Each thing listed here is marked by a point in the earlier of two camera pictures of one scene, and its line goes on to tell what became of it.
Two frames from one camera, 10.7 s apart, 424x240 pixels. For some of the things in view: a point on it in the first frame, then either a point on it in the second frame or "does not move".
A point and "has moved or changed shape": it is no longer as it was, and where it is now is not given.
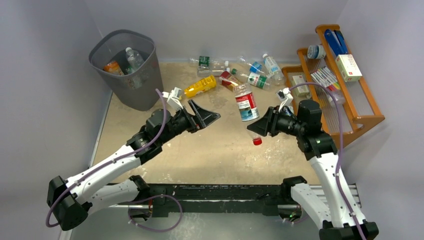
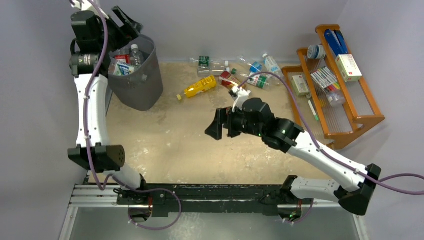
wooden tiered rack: x=326 y=71 does not move
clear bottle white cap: x=135 y=61 has moved or changed shape
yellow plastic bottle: x=209 y=82 does not move
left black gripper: x=204 y=117 to x=130 y=30
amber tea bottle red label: x=226 y=79 does not move
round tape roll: x=316 y=51 does not move
